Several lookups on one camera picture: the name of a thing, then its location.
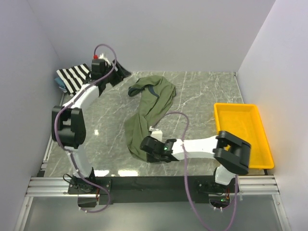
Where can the aluminium frame rail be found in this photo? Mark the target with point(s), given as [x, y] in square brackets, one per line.
[57, 187]

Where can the olive green tank top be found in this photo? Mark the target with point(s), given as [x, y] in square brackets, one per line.
[157, 95]

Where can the black white striped folded top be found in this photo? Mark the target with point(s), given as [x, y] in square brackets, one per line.
[74, 78]

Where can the yellow plastic tray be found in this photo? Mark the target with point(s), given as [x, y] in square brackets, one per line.
[244, 121]

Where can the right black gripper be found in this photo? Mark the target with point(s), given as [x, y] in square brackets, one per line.
[150, 159]

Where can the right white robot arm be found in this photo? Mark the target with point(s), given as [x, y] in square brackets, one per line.
[232, 152]

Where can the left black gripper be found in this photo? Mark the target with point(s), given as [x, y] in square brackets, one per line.
[120, 75]

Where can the teal folded top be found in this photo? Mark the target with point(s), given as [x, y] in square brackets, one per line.
[60, 82]

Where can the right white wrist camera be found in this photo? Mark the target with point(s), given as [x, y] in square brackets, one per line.
[156, 133]

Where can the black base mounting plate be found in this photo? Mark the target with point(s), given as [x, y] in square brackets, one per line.
[162, 189]

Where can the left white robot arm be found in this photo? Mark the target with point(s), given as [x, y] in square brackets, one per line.
[69, 130]

